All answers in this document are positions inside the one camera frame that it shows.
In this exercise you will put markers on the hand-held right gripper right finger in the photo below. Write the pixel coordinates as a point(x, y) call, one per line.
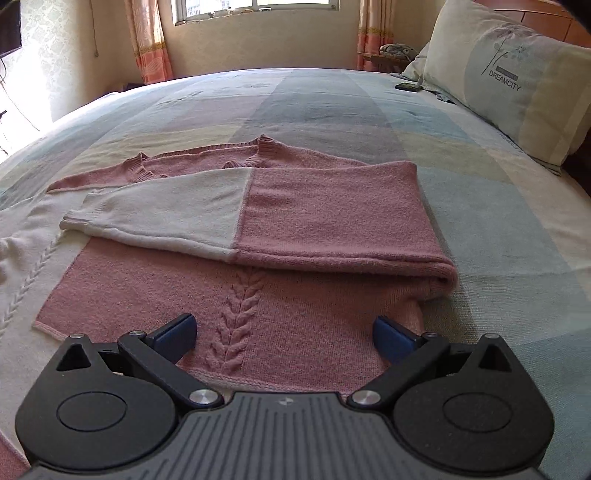
point(392, 337)

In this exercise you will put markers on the black phone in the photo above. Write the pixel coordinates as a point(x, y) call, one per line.
point(408, 86)

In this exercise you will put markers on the window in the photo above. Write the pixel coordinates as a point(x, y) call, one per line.
point(254, 7)

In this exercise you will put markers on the grey cloth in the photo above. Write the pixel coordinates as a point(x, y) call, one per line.
point(396, 50)

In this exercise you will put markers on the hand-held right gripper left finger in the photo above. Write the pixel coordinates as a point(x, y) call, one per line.
point(178, 334)

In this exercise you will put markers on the pastel patchwork bed sheet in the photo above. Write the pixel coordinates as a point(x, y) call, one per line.
point(485, 230)

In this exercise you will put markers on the pink and white knit sweater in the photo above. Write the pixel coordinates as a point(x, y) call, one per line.
point(323, 217)

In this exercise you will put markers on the orange striped curtain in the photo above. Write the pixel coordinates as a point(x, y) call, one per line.
point(147, 41)
point(375, 32)

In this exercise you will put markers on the wooden nightstand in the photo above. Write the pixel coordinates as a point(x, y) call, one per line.
point(376, 62)

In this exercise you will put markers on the pastel flower print pillow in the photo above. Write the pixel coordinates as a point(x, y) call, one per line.
point(508, 78)
point(414, 64)

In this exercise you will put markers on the black wall television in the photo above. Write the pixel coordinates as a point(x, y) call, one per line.
point(9, 27)

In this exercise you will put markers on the small dark object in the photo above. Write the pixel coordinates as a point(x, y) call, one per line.
point(132, 85)

